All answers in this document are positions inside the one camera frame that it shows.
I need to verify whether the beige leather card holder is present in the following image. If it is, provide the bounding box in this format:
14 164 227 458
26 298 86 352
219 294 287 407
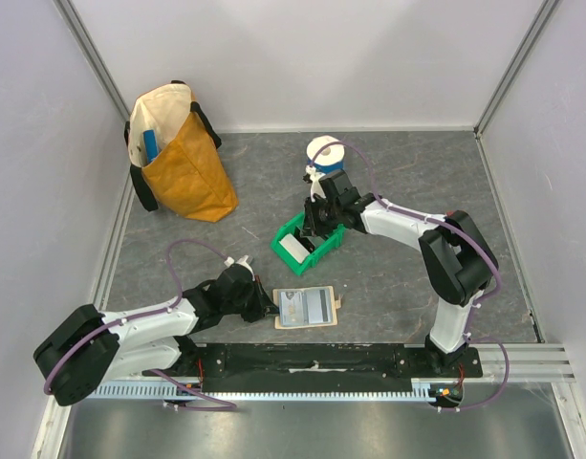
272 286 341 330

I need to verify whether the white credit card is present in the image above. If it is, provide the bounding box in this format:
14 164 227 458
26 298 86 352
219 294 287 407
306 288 332 325

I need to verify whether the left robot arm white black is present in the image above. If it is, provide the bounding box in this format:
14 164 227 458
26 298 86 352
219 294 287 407
33 263 279 406

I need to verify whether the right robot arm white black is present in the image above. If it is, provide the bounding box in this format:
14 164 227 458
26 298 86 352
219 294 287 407
301 166 501 377

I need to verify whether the white card in bin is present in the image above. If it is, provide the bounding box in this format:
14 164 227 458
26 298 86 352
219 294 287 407
279 233 311 264

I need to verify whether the green plastic bin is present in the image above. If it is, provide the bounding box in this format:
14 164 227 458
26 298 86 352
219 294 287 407
271 212 345 275

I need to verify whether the toilet paper roll blue wrap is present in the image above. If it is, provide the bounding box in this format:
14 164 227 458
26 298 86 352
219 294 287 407
306 135 345 174

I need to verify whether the orange tote bag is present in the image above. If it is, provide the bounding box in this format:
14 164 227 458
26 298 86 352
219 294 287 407
123 80 239 223

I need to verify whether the blue item in bag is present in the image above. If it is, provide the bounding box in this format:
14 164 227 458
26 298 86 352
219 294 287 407
142 129 160 164

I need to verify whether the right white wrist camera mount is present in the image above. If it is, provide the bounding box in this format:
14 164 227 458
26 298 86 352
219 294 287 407
303 165 326 202

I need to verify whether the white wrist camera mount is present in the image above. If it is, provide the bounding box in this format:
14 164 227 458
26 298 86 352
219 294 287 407
303 165 326 202
224 255 255 277

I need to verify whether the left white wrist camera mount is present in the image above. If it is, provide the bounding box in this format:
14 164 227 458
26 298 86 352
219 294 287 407
224 255 255 277

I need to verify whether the white slotted cable duct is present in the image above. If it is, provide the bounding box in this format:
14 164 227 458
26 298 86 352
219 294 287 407
88 379 436 403

